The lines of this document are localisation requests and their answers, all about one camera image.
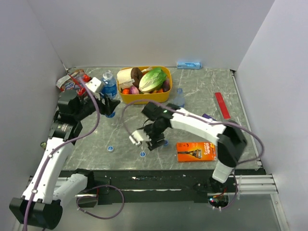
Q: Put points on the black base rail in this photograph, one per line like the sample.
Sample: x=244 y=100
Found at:
x=142 y=186

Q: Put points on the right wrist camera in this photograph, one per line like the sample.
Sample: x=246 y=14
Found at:
x=139 y=136

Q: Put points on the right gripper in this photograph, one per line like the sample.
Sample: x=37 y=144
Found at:
x=152 y=144

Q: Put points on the yellow plastic bin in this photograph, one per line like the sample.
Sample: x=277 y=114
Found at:
x=142 y=98

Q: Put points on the orange carrot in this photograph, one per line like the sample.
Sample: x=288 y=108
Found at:
x=126 y=91

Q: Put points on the green glass bottle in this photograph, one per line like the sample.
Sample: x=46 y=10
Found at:
x=43 y=144

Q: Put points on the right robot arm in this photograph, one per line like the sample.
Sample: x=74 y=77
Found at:
x=226 y=136

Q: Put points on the purple toothpaste box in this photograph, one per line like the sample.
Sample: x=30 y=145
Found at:
x=208 y=117

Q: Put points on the blue tissue pack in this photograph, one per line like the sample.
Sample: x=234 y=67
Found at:
x=189 y=65

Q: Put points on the dark eggplant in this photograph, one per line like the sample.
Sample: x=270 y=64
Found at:
x=166 y=85

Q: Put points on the white paper bag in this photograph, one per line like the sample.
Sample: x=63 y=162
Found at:
x=124 y=78

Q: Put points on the clear bottle right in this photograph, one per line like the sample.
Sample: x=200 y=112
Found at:
x=179 y=100

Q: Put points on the brown bread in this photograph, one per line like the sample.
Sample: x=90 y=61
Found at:
x=136 y=75

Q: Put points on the orange razor box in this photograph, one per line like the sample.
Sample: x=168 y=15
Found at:
x=196 y=152

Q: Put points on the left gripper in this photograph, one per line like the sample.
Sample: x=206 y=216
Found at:
x=110 y=105

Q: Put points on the purple onion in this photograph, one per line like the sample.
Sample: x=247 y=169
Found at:
x=134 y=90

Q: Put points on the left blue bottle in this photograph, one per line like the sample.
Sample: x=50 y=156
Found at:
x=109 y=89

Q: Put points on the green lettuce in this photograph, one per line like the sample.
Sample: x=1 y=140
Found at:
x=152 y=80

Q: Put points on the red flat bar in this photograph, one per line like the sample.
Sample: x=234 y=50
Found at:
x=221 y=106

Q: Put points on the red snack bag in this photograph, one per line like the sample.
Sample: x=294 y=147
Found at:
x=72 y=82

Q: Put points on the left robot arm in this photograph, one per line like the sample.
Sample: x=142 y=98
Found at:
x=41 y=204

